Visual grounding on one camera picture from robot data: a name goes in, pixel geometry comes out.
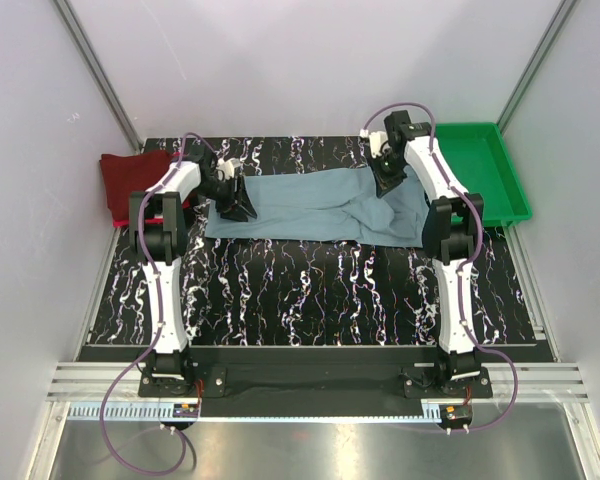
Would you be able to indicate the dark red folded t shirt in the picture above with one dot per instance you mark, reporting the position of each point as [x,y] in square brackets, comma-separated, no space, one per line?
[123,175]

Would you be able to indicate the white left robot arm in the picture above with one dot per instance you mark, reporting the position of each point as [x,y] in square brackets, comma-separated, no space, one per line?
[157,235]

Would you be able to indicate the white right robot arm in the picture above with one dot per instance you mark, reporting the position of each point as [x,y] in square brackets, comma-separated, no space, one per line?
[452,237]

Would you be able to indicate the green plastic bin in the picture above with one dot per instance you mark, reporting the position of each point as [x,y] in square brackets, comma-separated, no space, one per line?
[480,160]

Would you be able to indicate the light blue t shirt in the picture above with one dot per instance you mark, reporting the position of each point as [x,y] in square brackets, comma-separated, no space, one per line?
[328,206]

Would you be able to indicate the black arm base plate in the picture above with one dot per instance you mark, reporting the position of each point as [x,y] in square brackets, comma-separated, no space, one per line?
[223,381]

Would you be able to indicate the bright red folded t shirt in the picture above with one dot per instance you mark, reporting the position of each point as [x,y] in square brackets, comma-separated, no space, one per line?
[127,222]

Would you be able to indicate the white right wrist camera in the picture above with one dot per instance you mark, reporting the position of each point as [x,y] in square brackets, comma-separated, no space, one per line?
[377,140]

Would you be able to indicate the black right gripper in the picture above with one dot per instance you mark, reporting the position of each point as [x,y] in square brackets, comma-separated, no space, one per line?
[384,183]

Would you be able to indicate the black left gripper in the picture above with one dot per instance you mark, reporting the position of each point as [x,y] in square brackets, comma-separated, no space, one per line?
[237,204]

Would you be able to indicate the aluminium front rail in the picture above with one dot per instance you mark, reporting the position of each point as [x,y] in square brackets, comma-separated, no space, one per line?
[532,382]

